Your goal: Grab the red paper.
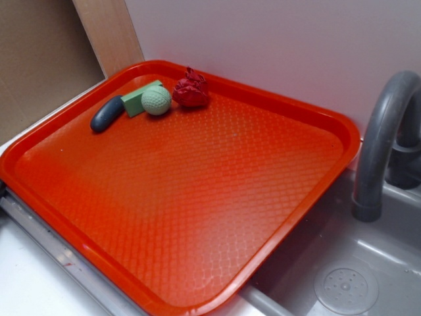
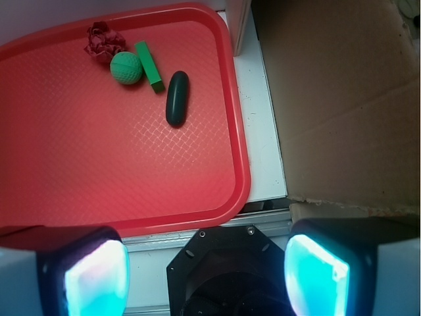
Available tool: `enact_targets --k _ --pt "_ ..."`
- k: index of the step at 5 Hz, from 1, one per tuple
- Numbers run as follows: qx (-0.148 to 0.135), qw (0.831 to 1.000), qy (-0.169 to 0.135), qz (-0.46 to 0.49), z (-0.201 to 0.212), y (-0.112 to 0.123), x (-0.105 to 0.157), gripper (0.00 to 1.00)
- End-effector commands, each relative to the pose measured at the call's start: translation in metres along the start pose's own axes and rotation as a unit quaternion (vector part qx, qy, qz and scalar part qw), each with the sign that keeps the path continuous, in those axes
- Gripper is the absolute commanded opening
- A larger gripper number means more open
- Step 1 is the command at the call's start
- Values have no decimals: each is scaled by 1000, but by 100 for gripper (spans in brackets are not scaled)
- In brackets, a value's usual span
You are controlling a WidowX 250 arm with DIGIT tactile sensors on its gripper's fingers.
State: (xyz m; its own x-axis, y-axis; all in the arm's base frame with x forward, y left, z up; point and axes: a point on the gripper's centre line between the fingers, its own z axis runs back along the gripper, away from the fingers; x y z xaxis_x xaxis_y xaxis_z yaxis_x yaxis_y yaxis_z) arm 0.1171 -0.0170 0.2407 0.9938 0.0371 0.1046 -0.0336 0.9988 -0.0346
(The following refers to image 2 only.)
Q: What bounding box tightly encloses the red plastic tray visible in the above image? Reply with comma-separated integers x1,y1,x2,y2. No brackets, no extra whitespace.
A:
1,3,251,237

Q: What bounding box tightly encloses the green rectangular block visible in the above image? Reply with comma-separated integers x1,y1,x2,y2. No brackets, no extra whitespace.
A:
134,41,165,93

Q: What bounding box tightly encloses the white panel edge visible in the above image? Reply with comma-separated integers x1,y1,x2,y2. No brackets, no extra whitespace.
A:
225,0,252,56

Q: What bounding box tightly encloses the dark green oval capsule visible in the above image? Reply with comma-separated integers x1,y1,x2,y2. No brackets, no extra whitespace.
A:
166,70,189,128

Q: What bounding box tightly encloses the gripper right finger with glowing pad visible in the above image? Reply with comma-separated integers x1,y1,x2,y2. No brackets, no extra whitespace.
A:
284,215,420,315

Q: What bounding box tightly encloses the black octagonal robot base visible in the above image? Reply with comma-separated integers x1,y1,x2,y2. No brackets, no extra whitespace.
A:
166,225,294,315

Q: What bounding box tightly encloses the green dimpled ball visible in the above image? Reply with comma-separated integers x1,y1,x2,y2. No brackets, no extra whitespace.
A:
110,51,143,85

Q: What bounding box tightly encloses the crumpled red paper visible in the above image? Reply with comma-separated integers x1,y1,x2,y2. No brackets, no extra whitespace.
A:
84,21,126,64

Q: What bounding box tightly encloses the brown cardboard box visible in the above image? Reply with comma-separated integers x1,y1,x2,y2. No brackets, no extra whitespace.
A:
252,1,420,221

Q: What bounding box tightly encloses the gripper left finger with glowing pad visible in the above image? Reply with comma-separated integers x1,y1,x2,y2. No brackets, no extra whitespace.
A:
1,226,130,315

